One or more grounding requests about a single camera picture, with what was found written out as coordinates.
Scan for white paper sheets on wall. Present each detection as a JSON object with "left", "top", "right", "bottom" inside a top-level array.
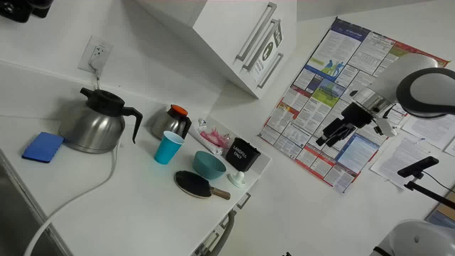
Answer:
[{"left": 370, "top": 115, "right": 455, "bottom": 187}]

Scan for teal plastic cup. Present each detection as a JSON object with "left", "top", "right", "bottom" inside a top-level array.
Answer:
[{"left": 153, "top": 130, "right": 183, "bottom": 164}]

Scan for wall power outlet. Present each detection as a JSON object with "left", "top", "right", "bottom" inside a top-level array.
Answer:
[{"left": 78, "top": 35, "right": 113, "bottom": 75}]

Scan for large steel coffee carafe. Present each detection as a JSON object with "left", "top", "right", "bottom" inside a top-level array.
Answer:
[{"left": 58, "top": 86, "right": 142, "bottom": 153}]

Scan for labor law wall poster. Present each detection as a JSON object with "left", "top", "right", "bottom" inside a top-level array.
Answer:
[{"left": 257, "top": 16, "right": 450, "bottom": 194}]

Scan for small orange-lid steel carafe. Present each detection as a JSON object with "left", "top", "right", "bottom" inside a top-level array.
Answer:
[{"left": 150, "top": 103, "right": 191, "bottom": 139}]

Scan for blue sponge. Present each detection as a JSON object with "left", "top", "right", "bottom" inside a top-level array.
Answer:
[{"left": 21, "top": 132, "right": 63, "bottom": 163}]

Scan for teal bowl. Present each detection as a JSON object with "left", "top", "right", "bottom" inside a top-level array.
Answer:
[{"left": 191, "top": 150, "right": 225, "bottom": 179}]

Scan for black camera on stand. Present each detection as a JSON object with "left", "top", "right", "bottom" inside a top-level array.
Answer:
[{"left": 398, "top": 156, "right": 455, "bottom": 210}]

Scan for lower drawer handle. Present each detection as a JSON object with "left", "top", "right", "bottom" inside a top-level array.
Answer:
[{"left": 191, "top": 210, "right": 235, "bottom": 256}]

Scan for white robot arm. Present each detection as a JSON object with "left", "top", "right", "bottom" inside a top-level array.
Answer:
[{"left": 316, "top": 53, "right": 455, "bottom": 256}]

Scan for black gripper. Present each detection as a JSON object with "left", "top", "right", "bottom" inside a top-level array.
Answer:
[{"left": 315, "top": 102, "right": 372, "bottom": 146}]

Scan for white power cable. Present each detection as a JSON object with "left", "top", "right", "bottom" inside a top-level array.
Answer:
[{"left": 22, "top": 55, "right": 119, "bottom": 256}]

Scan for green stay safe sign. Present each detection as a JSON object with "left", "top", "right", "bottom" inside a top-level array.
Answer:
[{"left": 244, "top": 19, "right": 281, "bottom": 72}]

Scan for white upper cabinet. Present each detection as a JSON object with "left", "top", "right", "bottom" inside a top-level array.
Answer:
[{"left": 136, "top": 0, "right": 297, "bottom": 97}]

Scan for black square container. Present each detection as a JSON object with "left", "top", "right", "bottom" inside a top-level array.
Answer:
[{"left": 225, "top": 136, "right": 260, "bottom": 171}]

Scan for white round cap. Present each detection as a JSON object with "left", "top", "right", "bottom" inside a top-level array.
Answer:
[{"left": 227, "top": 171, "right": 244, "bottom": 186}]

